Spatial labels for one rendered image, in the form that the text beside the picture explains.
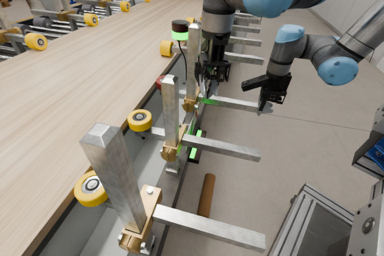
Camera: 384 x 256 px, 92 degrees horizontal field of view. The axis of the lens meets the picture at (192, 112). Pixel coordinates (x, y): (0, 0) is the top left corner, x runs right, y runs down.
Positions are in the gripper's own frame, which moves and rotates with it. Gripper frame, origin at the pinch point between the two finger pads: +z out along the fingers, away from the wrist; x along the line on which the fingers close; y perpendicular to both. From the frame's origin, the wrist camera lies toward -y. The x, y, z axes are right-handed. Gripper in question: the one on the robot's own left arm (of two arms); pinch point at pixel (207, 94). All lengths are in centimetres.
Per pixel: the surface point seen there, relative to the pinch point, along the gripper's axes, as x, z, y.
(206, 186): 11, 92, -17
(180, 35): -7.6, -13.6, -13.8
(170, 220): -12.6, 13.8, 31.3
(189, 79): -4.2, 2.6, -14.0
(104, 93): -37.1, 9.1, -15.2
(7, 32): -98, 2, -66
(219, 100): 9.2, 13.3, -13.8
